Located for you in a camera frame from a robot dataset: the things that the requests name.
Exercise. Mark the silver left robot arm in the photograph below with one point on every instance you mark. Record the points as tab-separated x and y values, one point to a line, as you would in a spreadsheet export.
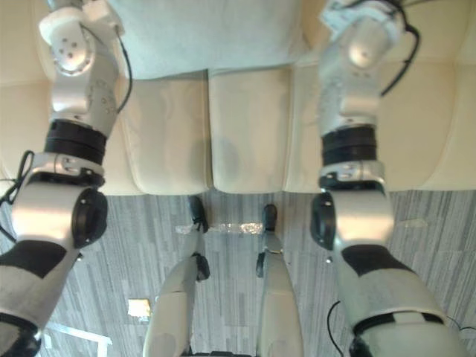
67	111

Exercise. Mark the cream leather sofa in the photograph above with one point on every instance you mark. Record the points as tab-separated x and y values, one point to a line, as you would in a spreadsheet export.
238	148

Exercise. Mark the yellow floor marker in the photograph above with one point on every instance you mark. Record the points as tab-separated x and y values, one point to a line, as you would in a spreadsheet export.
139	307

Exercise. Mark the white floor tape strip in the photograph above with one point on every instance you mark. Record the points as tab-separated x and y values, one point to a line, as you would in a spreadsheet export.
80	334

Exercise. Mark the light grey cushion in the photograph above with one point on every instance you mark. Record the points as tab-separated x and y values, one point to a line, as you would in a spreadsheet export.
208	37

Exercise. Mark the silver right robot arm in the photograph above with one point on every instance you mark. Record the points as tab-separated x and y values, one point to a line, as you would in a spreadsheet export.
357	111

